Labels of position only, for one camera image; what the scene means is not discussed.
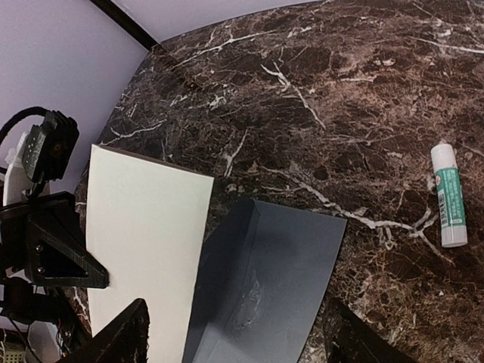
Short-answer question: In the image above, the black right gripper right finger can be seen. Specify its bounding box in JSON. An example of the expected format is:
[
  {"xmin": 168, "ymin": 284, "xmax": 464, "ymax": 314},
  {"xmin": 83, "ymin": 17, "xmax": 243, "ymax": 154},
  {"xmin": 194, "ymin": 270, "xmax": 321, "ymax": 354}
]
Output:
[{"xmin": 323, "ymin": 297, "xmax": 414, "ymax": 363}]

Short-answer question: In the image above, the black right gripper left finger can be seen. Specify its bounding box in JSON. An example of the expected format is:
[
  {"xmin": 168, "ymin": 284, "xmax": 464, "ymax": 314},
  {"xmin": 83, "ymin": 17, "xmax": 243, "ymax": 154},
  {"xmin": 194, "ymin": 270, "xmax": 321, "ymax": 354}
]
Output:
[{"xmin": 60, "ymin": 298, "xmax": 150, "ymax": 363}]

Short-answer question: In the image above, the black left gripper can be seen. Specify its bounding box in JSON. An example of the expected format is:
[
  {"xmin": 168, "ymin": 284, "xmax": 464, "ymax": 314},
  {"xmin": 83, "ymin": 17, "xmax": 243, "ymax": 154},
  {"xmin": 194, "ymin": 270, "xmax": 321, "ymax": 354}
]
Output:
[{"xmin": 1, "ymin": 192, "xmax": 110, "ymax": 289}]

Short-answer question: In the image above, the beige ornate letter paper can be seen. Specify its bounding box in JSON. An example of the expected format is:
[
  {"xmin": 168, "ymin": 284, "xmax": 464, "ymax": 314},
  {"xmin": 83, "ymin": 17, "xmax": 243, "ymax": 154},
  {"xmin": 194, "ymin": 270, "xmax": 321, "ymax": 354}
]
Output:
[{"xmin": 86, "ymin": 145, "xmax": 213, "ymax": 339}]

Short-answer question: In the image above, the grey paper envelope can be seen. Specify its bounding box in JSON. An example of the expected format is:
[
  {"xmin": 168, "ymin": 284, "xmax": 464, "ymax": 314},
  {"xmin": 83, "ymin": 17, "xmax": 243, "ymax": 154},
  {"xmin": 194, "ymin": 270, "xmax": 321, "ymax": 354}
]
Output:
[{"xmin": 182, "ymin": 198, "xmax": 346, "ymax": 362}]

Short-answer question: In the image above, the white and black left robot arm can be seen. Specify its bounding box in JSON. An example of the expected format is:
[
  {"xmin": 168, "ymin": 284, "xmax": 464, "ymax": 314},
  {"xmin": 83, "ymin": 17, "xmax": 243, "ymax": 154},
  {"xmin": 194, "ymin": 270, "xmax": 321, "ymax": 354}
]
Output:
[{"xmin": 1, "ymin": 107, "xmax": 109, "ymax": 356}]

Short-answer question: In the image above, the green and white glue stick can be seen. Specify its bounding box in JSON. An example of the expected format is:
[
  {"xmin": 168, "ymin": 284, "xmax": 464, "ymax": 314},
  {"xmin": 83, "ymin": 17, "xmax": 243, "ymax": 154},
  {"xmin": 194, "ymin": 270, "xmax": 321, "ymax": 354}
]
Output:
[{"xmin": 430, "ymin": 144, "xmax": 468, "ymax": 248}]

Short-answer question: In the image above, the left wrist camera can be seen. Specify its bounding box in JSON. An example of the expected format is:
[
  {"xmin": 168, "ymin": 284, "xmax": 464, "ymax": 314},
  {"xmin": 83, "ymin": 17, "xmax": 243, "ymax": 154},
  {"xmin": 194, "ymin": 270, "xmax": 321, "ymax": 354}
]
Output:
[{"xmin": 22, "ymin": 110, "xmax": 79, "ymax": 184}]

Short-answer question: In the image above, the left black frame post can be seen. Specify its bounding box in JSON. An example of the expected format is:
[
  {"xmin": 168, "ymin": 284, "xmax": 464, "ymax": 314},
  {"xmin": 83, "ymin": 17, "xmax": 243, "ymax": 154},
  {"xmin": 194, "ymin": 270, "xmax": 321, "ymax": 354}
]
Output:
[{"xmin": 90, "ymin": 0, "xmax": 158, "ymax": 51}]

